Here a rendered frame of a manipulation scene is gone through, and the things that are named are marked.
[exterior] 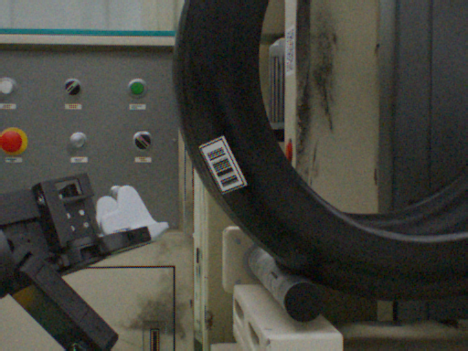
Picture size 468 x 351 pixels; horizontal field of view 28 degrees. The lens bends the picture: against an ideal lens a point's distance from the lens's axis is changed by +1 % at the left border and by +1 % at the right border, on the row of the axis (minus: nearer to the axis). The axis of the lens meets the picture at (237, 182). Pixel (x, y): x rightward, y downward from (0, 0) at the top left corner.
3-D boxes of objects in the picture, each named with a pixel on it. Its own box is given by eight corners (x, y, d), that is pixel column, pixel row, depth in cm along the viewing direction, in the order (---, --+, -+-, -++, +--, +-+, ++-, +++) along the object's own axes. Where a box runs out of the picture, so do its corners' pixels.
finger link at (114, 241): (155, 220, 87) (81, 240, 81) (161, 236, 87) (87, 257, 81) (127, 234, 90) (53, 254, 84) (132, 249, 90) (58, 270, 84)
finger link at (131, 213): (168, 174, 92) (96, 189, 85) (188, 229, 91) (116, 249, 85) (150, 183, 94) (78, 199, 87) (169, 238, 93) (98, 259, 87)
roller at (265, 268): (264, 281, 138) (241, 262, 137) (283, 258, 138) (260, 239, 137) (307, 331, 103) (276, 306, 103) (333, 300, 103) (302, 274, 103)
